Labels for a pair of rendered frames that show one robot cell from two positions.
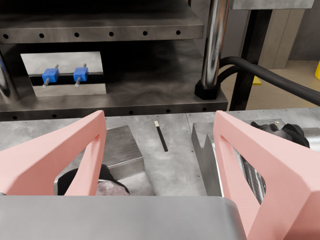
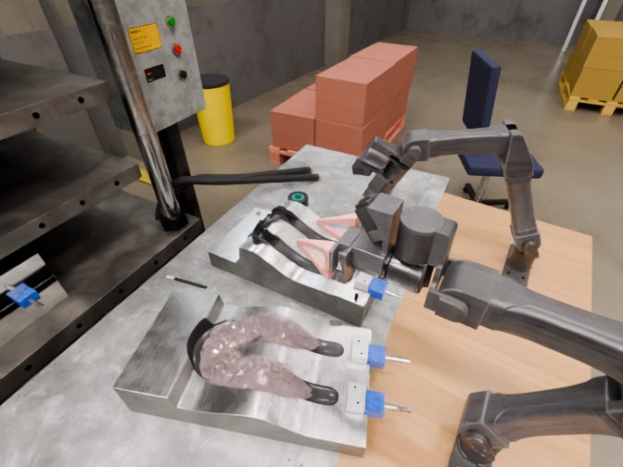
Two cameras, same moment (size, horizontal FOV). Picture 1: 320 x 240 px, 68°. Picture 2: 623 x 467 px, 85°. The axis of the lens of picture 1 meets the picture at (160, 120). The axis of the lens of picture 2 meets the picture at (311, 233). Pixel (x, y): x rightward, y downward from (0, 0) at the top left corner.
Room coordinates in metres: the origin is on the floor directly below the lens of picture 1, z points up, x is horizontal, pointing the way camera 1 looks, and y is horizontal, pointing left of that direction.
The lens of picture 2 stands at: (-0.14, 0.38, 1.57)
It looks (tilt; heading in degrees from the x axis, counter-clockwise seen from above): 40 degrees down; 302
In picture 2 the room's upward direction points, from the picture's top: straight up
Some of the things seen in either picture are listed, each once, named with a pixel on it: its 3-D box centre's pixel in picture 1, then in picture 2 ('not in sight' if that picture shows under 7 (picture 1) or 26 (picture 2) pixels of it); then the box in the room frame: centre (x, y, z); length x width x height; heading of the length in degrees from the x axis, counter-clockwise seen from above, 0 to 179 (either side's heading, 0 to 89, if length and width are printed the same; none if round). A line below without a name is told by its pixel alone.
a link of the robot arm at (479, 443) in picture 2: not in sight; (485, 427); (-0.28, 0.00, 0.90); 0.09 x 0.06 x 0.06; 90
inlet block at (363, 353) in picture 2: not in sight; (379, 357); (-0.06, -0.05, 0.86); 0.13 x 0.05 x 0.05; 22
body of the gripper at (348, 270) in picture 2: not in sight; (370, 256); (-0.01, 0.00, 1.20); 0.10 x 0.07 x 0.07; 90
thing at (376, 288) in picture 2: not in sight; (381, 290); (0.01, -0.21, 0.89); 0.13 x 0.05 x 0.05; 4
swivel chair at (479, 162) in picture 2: not in sight; (493, 148); (-0.05, -2.06, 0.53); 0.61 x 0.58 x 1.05; 7
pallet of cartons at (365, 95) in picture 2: not in sight; (345, 103); (1.34, -2.58, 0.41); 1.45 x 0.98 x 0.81; 89
